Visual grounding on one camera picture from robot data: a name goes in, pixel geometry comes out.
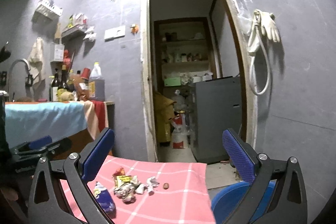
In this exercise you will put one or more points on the red orange noodle wrapper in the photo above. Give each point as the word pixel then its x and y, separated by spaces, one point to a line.
pixel 119 172

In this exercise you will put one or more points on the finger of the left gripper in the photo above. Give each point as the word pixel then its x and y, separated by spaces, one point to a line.
pixel 55 148
pixel 29 148

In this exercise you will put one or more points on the red beige towel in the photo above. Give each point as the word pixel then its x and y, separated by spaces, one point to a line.
pixel 96 115

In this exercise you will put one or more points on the hanging beige rag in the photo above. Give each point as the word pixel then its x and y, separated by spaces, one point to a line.
pixel 37 61

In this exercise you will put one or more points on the blue snack wrapper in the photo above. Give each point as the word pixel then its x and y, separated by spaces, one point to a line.
pixel 104 198

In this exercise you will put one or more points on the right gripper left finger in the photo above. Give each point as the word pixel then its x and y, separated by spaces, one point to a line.
pixel 82 169

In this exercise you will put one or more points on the yellow bag in pantry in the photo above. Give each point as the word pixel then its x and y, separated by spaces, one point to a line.
pixel 164 113

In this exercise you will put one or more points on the wall shelf with items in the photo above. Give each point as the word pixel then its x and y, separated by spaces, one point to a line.
pixel 76 26

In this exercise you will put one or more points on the large oil jug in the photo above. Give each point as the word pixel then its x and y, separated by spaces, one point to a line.
pixel 96 84

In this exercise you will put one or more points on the light blue cloth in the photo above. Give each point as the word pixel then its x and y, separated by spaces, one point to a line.
pixel 32 121

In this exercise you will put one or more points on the brown nut shell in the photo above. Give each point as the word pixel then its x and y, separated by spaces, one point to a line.
pixel 166 185

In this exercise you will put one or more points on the pantry wooden shelving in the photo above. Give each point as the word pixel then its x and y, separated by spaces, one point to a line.
pixel 182 50

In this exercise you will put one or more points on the white wall basket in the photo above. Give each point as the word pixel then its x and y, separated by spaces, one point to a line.
pixel 52 12

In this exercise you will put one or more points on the metal faucet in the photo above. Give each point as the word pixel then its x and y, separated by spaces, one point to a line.
pixel 19 80

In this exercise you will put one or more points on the white wall switch plate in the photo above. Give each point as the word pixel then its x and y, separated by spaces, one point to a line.
pixel 116 32

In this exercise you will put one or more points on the dark glass bottle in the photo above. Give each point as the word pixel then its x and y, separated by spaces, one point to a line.
pixel 54 87

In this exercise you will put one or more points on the yellow brown snack bag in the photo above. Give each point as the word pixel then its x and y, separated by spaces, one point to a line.
pixel 122 179

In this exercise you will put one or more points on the pink checked tablecloth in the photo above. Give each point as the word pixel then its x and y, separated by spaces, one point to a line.
pixel 185 201

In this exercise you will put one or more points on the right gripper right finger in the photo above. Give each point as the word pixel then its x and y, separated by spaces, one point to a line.
pixel 255 201

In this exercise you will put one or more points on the blue plastic bucket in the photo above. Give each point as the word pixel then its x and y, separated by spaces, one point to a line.
pixel 225 200

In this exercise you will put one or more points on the green white wrapper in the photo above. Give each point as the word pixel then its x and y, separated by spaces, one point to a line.
pixel 135 181

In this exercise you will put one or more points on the white purple paper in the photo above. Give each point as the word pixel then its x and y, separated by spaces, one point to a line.
pixel 151 184

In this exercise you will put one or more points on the silver foil wrapper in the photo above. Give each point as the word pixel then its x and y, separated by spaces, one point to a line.
pixel 126 193

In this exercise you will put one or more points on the white red rice sack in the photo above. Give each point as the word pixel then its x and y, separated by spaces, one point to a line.
pixel 179 136

